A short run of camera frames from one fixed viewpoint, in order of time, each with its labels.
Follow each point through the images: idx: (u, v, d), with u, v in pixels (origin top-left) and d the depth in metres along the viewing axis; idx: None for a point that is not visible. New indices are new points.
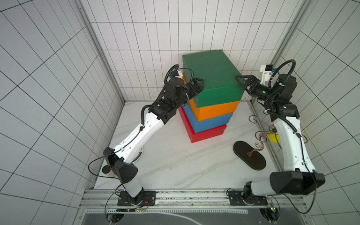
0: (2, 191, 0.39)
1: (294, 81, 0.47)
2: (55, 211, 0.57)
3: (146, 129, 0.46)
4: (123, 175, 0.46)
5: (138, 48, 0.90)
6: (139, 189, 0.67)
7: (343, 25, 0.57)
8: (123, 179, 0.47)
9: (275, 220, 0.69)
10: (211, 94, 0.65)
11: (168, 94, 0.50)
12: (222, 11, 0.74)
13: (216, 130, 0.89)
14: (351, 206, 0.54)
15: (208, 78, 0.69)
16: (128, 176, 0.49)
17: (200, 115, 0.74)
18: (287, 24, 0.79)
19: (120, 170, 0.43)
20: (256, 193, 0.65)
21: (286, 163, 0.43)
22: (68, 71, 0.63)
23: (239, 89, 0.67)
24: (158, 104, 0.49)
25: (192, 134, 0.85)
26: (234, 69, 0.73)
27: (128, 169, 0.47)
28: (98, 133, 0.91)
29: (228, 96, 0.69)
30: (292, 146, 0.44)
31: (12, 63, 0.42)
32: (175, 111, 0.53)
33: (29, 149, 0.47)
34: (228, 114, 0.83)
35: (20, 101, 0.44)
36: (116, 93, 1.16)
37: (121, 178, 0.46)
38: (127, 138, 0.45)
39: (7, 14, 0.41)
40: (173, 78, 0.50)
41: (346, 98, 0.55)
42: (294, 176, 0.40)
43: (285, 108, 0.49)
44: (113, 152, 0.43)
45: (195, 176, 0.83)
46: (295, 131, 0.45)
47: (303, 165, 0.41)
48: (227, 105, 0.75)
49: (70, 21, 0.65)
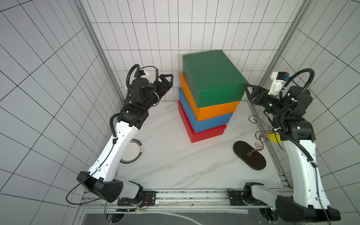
0: (2, 191, 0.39)
1: (309, 97, 0.40)
2: (55, 211, 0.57)
3: (119, 140, 0.43)
4: (108, 195, 0.43)
5: (138, 48, 0.90)
6: (137, 189, 0.66)
7: (343, 25, 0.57)
8: (110, 199, 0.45)
9: (275, 220, 0.69)
10: (211, 94, 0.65)
11: (135, 97, 0.47)
12: (223, 11, 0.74)
13: (216, 130, 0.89)
14: (351, 206, 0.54)
15: (208, 78, 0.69)
16: (114, 195, 0.46)
17: (201, 114, 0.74)
18: (287, 24, 0.79)
19: (101, 191, 0.39)
20: (256, 197, 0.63)
21: (297, 194, 0.38)
22: (68, 71, 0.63)
23: (239, 89, 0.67)
24: (126, 111, 0.46)
25: (192, 134, 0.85)
26: (234, 69, 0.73)
27: (113, 187, 0.44)
28: (98, 133, 0.91)
29: (228, 96, 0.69)
30: (306, 177, 0.38)
31: (12, 63, 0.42)
32: (146, 114, 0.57)
33: (29, 149, 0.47)
34: (228, 114, 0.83)
35: (20, 101, 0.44)
36: (116, 93, 1.16)
37: (108, 199, 0.43)
38: (100, 157, 0.41)
39: (7, 14, 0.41)
40: (138, 80, 0.46)
41: (347, 98, 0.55)
42: (306, 214, 0.36)
43: (299, 128, 0.42)
44: (89, 176, 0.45)
45: (195, 176, 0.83)
46: (310, 161, 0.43)
47: (318, 201, 0.37)
48: (227, 105, 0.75)
49: (70, 21, 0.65)
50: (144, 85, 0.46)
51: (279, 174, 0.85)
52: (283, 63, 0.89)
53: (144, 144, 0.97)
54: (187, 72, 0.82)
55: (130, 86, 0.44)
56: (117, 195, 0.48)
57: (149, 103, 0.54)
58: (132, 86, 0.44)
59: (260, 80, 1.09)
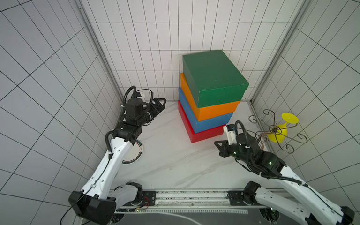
0: (2, 191, 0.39)
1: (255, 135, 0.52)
2: (55, 211, 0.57)
3: (115, 155, 0.45)
4: (102, 215, 0.41)
5: (138, 48, 0.90)
6: (136, 189, 0.66)
7: (343, 25, 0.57)
8: (103, 221, 0.42)
9: (275, 220, 0.69)
10: (211, 94, 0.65)
11: (131, 115, 0.52)
12: (223, 11, 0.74)
13: (216, 130, 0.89)
14: (351, 206, 0.52)
15: (208, 78, 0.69)
16: (108, 215, 0.44)
17: (201, 115, 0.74)
18: (287, 24, 0.79)
19: (98, 209, 0.38)
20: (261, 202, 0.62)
21: (318, 217, 0.41)
22: (68, 71, 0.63)
23: (239, 89, 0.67)
24: (121, 127, 0.49)
25: (192, 134, 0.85)
26: (234, 69, 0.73)
27: (107, 207, 0.42)
28: (98, 133, 0.91)
29: (228, 97, 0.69)
30: (312, 199, 0.42)
31: (12, 63, 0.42)
32: (139, 130, 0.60)
33: (29, 149, 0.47)
34: (228, 114, 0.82)
35: (20, 101, 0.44)
36: (116, 93, 1.16)
37: (101, 219, 0.40)
38: (95, 173, 0.41)
39: (7, 14, 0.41)
40: (133, 99, 0.52)
41: (347, 98, 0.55)
42: None
43: (271, 163, 0.48)
44: (83, 194, 0.43)
45: (195, 176, 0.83)
46: (301, 183, 0.45)
47: (335, 213, 0.40)
48: (227, 105, 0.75)
49: (70, 21, 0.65)
50: (139, 103, 0.53)
51: None
52: (283, 63, 0.89)
53: (144, 144, 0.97)
54: (187, 72, 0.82)
55: (127, 104, 0.50)
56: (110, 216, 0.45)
57: (143, 121, 0.58)
58: (129, 104, 0.50)
59: (260, 80, 1.09)
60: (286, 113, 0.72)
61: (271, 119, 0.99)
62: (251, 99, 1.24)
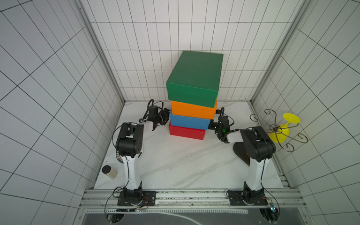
0: (2, 191, 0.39)
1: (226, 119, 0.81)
2: (55, 212, 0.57)
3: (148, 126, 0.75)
4: (138, 139, 0.59)
5: (138, 48, 0.90)
6: (138, 183, 0.68)
7: (343, 26, 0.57)
8: (136, 147, 0.57)
9: (275, 220, 0.69)
10: (177, 89, 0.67)
11: (151, 114, 0.85)
12: (223, 11, 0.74)
13: (192, 132, 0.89)
14: (351, 206, 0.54)
15: (183, 75, 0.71)
16: (138, 147, 0.59)
17: (174, 108, 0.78)
18: (287, 24, 0.79)
19: (138, 131, 0.58)
20: (256, 189, 0.65)
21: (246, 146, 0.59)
22: (68, 71, 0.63)
23: (206, 94, 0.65)
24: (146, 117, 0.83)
25: (170, 125, 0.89)
26: (217, 74, 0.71)
27: (141, 138, 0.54)
28: (98, 133, 0.91)
29: (198, 99, 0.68)
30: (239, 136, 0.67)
31: (12, 63, 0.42)
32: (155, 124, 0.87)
33: (29, 149, 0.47)
34: (204, 120, 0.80)
35: (20, 101, 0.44)
36: (116, 93, 1.16)
37: (136, 142, 0.56)
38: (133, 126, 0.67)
39: (7, 13, 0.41)
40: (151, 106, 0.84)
41: (346, 98, 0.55)
42: (260, 150, 0.54)
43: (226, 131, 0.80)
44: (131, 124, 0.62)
45: (195, 176, 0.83)
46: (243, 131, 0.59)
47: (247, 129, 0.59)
48: (200, 108, 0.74)
49: (70, 21, 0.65)
50: (156, 107, 0.86)
51: (279, 174, 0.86)
52: (283, 63, 0.89)
53: (145, 143, 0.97)
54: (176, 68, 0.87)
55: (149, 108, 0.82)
56: (138, 152, 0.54)
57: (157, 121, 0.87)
58: (150, 107, 0.84)
59: (259, 80, 1.09)
60: (287, 113, 0.71)
61: (271, 119, 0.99)
62: (251, 99, 1.24)
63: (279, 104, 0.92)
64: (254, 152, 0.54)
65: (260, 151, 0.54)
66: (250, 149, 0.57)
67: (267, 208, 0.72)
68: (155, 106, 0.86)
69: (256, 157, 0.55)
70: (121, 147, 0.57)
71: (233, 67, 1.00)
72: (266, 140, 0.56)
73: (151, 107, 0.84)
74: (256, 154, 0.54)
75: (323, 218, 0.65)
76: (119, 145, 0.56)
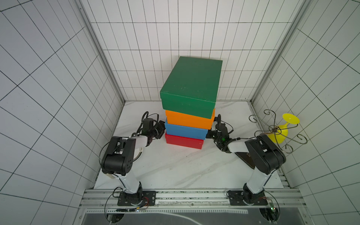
0: (2, 191, 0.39)
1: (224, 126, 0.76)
2: (55, 212, 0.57)
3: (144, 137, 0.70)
4: (127, 158, 0.50)
5: (138, 48, 0.90)
6: (138, 184, 0.68)
7: (342, 26, 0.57)
8: (124, 166, 0.49)
9: (275, 219, 0.69)
10: (172, 99, 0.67)
11: (146, 127, 0.78)
12: (223, 11, 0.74)
13: (189, 141, 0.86)
14: (351, 206, 0.52)
15: (180, 84, 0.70)
16: (127, 166, 0.51)
17: (170, 117, 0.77)
18: (287, 24, 0.79)
19: (128, 147, 0.51)
20: (256, 192, 0.65)
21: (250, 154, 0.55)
22: (68, 71, 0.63)
23: (202, 105, 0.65)
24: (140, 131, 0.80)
25: (166, 134, 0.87)
26: (214, 84, 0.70)
27: (131, 155, 0.53)
28: (98, 133, 0.91)
29: (194, 108, 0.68)
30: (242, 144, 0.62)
31: (11, 63, 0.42)
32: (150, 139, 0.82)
33: (30, 149, 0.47)
34: (200, 130, 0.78)
35: (20, 101, 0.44)
36: (116, 93, 1.16)
37: (123, 161, 0.48)
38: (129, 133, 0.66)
39: (7, 13, 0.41)
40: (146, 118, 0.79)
41: (346, 98, 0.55)
42: (269, 162, 0.49)
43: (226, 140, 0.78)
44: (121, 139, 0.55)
45: (195, 176, 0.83)
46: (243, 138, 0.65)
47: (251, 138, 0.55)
48: (197, 118, 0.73)
49: (70, 21, 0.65)
50: (151, 120, 0.80)
51: (279, 174, 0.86)
52: (283, 63, 0.89)
53: None
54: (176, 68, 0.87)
55: (144, 121, 0.78)
56: (127, 170, 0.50)
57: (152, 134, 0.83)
58: (144, 120, 0.78)
59: (259, 80, 1.09)
60: (286, 114, 0.71)
61: (271, 119, 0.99)
62: (251, 99, 1.24)
63: (279, 104, 0.92)
64: (264, 165, 0.49)
65: (270, 163, 0.49)
66: (258, 161, 0.51)
67: (267, 208, 0.72)
68: (150, 119, 0.80)
69: (266, 169, 0.50)
70: (108, 166, 0.48)
71: (233, 67, 1.00)
72: (274, 150, 0.52)
73: (146, 120, 0.78)
74: (266, 167, 0.49)
75: (323, 218, 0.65)
76: (105, 163, 0.48)
